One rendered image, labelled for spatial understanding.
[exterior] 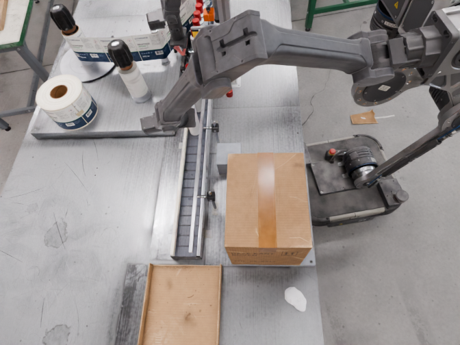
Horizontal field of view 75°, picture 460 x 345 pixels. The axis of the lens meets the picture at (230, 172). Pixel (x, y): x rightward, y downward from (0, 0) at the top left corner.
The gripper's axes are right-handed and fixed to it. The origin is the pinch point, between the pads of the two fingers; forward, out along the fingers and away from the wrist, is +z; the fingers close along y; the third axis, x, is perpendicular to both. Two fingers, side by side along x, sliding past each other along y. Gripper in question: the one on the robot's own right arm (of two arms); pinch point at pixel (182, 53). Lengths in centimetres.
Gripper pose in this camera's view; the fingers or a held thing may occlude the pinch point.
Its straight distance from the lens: 145.2
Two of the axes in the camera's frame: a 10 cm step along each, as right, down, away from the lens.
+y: -0.1, 9.0, -4.4
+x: 10.0, -0.2, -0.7
